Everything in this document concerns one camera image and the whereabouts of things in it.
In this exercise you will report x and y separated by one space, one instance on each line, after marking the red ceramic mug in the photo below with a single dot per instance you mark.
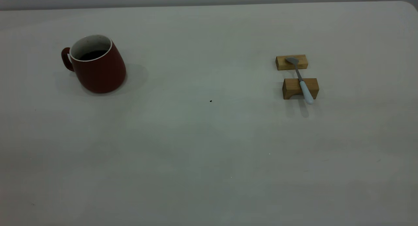
101 72

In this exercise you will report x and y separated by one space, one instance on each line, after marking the arched wooden block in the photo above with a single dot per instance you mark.
292 85

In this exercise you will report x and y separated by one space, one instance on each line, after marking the flat rectangular wooden block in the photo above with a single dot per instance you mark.
302 63

